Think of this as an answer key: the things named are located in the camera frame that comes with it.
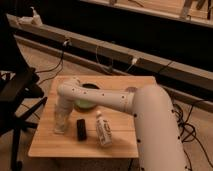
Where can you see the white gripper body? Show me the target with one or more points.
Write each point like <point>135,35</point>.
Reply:
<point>61,119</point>

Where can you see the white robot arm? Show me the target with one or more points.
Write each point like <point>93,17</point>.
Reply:
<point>157,133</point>

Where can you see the white ceramic cup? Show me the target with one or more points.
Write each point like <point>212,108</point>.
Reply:
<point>131,89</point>

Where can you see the black rectangular remote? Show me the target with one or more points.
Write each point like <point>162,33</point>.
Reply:
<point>81,130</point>

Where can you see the green plate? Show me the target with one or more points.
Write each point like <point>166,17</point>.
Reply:
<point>83,104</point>

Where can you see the wooden table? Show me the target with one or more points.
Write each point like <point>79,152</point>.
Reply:
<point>46,143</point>

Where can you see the black office chair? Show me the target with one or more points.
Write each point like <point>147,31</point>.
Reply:
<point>18,81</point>

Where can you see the white spray bottle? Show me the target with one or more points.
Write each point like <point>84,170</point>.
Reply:
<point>36,17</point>

